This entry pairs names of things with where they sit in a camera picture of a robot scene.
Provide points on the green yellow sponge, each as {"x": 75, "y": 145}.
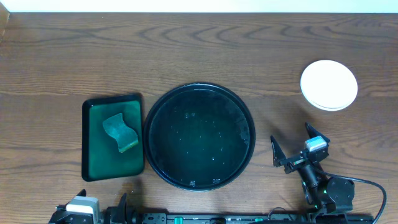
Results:
{"x": 116, "y": 128}

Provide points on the pink plate with green stain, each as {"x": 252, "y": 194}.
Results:
{"x": 328, "y": 85}

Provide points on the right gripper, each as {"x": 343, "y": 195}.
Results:
{"x": 280, "y": 158}

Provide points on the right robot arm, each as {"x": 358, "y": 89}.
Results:
{"x": 329, "y": 195}

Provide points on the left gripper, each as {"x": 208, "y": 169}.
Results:
{"x": 109, "y": 214}

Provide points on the green rectangular sponge tray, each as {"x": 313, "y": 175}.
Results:
{"x": 100, "y": 158}

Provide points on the round black tray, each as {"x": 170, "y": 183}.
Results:
{"x": 199, "y": 136}

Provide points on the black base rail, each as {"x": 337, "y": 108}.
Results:
{"x": 131, "y": 215}

